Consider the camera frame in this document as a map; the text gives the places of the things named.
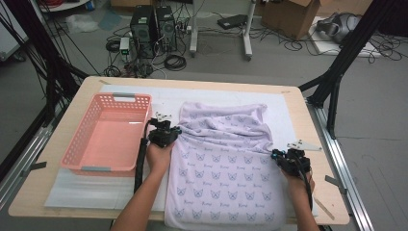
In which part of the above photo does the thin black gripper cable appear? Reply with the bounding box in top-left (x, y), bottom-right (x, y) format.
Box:
top-left (294, 157), bottom-right (315, 213)

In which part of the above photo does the lilac printed garment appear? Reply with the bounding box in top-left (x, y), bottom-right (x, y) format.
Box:
top-left (164, 101), bottom-right (288, 231)

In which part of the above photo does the slim black computer tower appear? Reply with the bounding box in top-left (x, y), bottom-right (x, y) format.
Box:
top-left (155, 5), bottom-right (178, 54)

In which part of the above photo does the small white power box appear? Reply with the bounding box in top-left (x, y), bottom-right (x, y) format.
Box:
top-left (118, 37), bottom-right (131, 56)

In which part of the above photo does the black metal frame strut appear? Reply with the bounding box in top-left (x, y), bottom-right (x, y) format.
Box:
top-left (297, 0), bottom-right (398, 140)

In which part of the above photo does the coiled black cable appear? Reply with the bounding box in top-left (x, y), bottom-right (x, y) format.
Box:
top-left (164, 54), bottom-right (188, 72)

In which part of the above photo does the pink plastic basket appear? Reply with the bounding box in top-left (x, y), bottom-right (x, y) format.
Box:
top-left (59, 91), bottom-right (153, 178)

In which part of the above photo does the white round table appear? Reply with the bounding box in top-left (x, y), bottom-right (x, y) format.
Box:
top-left (38, 0), bottom-right (90, 13)

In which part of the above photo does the grey table clamp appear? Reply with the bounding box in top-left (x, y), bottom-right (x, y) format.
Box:
top-left (324, 174), bottom-right (348, 195)
top-left (21, 161), bottom-right (48, 177)

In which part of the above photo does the clear plastic bag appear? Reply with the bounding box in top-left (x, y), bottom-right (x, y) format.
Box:
top-left (65, 13), bottom-right (99, 34)

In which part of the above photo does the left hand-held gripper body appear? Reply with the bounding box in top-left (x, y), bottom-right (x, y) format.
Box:
top-left (147, 112), bottom-right (179, 148)

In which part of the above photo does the aluminium rail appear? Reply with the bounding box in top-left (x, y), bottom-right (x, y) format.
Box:
top-left (0, 105), bottom-right (65, 210)
top-left (306, 100), bottom-right (375, 231)

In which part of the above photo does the large cardboard box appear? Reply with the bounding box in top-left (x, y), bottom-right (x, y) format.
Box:
top-left (261, 0), bottom-right (321, 41)

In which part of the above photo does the thick black sleeved cable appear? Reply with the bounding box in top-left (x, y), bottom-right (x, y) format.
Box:
top-left (134, 118), bottom-right (158, 193)

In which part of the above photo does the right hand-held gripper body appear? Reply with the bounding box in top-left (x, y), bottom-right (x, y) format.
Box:
top-left (275, 139), bottom-right (322, 177)

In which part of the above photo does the person's right hand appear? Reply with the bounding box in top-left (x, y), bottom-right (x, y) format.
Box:
top-left (281, 169), bottom-right (317, 202)

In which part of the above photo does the black frame with cables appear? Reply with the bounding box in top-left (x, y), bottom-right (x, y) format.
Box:
top-left (0, 0), bottom-right (89, 126)

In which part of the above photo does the tangle of black floor cables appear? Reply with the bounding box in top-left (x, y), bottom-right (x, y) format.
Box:
top-left (256, 27), bottom-right (405, 65)

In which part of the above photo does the white floor board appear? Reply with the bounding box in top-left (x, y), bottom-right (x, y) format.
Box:
top-left (309, 15), bottom-right (383, 59)

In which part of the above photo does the large black computer tower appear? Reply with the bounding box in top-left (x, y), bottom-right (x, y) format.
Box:
top-left (129, 4), bottom-right (158, 61)

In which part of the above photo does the white metal stand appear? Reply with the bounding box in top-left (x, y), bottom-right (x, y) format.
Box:
top-left (189, 0), bottom-right (258, 62)

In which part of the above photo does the flat black device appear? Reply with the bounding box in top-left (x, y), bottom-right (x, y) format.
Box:
top-left (217, 13), bottom-right (248, 31)

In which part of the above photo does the person's left hand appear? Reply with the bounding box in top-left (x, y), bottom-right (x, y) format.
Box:
top-left (145, 142), bottom-right (176, 177)

